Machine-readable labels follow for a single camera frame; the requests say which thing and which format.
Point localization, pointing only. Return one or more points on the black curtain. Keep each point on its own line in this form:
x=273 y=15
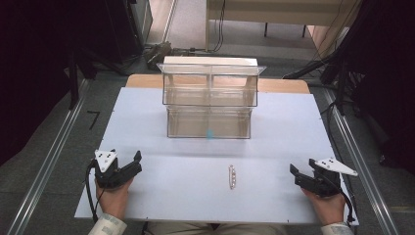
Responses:
x=385 y=81
x=39 y=65

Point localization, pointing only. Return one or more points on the person's right hand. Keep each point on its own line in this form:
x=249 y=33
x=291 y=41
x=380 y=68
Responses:
x=326 y=209

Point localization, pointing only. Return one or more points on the person's lap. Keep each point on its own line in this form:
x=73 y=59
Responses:
x=212 y=229

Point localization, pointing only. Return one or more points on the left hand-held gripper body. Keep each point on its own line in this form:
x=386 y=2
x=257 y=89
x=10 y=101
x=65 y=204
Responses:
x=105 y=169

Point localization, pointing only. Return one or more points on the light wooden bench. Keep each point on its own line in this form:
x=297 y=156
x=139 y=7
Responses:
x=280 y=13

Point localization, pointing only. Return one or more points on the person's left hand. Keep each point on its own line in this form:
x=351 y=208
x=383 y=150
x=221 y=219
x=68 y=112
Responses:
x=112 y=199

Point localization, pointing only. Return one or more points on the clear acrylic drawer organizer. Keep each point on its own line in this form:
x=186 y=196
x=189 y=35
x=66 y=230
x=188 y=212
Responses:
x=208 y=98

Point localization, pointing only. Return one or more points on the white board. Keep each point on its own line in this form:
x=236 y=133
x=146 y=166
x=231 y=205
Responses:
x=182 y=182

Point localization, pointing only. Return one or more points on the metal floor rail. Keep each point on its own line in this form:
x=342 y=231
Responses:
x=49 y=163
x=362 y=153

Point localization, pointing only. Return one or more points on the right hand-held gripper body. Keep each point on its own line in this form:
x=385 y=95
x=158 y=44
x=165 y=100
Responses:
x=323 y=178

